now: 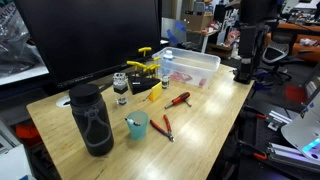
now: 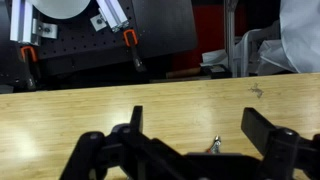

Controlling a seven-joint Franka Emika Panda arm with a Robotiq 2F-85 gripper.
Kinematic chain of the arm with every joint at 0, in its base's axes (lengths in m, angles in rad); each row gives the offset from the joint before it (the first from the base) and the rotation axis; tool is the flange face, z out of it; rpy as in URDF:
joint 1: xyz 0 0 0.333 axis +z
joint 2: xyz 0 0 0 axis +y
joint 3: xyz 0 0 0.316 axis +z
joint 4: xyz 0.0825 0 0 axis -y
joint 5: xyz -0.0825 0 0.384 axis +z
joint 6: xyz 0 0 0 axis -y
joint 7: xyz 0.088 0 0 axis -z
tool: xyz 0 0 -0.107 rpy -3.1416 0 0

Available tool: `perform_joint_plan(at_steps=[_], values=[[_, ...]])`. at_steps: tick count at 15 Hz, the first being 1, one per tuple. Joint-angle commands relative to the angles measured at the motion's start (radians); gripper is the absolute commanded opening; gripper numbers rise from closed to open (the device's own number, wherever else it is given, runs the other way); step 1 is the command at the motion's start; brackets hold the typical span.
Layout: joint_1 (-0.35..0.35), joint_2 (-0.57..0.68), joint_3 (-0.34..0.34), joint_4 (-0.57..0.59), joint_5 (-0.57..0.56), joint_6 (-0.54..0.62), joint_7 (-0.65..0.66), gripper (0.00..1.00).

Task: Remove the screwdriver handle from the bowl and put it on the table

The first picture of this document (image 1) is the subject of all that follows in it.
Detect red and black screwdriver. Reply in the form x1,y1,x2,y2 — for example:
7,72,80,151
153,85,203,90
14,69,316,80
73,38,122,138
164,91,193,110

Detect yellow card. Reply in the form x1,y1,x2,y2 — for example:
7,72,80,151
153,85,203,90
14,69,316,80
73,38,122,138
148,81,163,102

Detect small glass vial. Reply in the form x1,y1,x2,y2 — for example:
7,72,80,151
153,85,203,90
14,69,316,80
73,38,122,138
161,73,171,90

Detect black hex key stand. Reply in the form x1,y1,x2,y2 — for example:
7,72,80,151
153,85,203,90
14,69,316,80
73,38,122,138
127,75,162,96

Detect white-capped plastic bottle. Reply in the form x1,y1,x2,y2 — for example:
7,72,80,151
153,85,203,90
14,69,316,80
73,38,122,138
161,49,175,76

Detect white marker black cap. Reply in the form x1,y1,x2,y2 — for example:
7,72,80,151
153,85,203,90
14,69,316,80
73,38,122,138
124,117,141,127

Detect teal plastic cup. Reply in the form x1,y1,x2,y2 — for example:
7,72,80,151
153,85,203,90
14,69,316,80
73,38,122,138
126,110,149,141

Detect clear plastic storage bin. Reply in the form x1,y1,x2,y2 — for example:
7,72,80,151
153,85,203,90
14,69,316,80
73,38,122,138
151,46,222,89

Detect black water bottle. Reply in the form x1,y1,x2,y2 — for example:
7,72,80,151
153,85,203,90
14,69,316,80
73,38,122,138
68,83,115,158

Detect cardboard box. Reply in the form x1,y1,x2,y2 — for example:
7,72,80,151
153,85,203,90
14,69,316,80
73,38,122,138
181,12,215,33

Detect black computer monitor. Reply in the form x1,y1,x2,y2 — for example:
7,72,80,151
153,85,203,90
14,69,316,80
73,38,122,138
14,0,163,92

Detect black office chair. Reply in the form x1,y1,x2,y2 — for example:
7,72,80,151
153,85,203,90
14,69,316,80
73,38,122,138
261,39,301,83

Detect aluminium extrusion bar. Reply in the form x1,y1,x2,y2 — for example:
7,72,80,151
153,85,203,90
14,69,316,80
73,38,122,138
266,142,320,173

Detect crumpled clear plastic bag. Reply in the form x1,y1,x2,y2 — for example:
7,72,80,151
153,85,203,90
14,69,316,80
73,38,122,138
0,2,45,78

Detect orange-handled pliers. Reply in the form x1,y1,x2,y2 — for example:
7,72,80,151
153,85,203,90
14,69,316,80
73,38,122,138
169,71,195,84

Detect red-handled pliers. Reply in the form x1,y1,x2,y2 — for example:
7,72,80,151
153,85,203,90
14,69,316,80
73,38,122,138
149,114,175,143

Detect white desk cable grommet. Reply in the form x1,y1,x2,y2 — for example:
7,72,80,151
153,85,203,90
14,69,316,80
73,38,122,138
55,95,72,109

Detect orange-handled clamp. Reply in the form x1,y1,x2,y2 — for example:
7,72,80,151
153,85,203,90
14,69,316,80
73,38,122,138
243,104,268,120
237,139,268,161

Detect black camera stand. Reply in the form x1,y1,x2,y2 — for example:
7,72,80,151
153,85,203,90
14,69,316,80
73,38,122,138
233,0,270,85

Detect metal corner bracket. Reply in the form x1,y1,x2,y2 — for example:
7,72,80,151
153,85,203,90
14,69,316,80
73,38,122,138
266,110,293,132

